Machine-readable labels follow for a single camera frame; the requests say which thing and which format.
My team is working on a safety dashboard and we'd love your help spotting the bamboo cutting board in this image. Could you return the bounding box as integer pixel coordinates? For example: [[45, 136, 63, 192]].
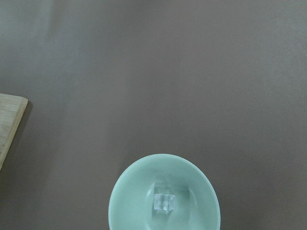
[[0, 93, 28, 168]]

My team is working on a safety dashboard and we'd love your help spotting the clear ice cube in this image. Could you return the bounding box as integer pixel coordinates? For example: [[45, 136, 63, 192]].
[[153, 194, 175, 212]]

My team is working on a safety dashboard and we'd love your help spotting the mint green bowl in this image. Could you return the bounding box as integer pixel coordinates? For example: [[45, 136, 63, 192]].
[[108, 154, 221, 230]]

